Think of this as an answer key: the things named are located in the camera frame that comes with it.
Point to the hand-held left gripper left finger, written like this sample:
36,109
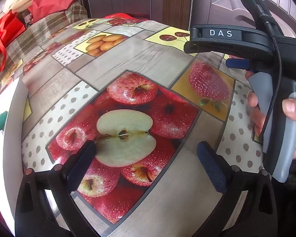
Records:
81,164

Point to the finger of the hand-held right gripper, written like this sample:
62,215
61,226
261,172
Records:
236,64
194,47

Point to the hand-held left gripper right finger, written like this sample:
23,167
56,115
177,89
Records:
212,169

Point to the white cardboard box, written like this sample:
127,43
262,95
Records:
12,128

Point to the person's right hand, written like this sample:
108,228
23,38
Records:
292,108

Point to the fruit print tablecloth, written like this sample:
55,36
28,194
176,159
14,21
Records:
143,54

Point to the plaid cloth cover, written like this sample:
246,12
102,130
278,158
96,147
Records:
46,27

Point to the red plastic bag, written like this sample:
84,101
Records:
51,0

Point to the red tote bag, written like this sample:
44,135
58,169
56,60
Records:
7,32

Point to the dark patterned cloth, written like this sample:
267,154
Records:
26,18

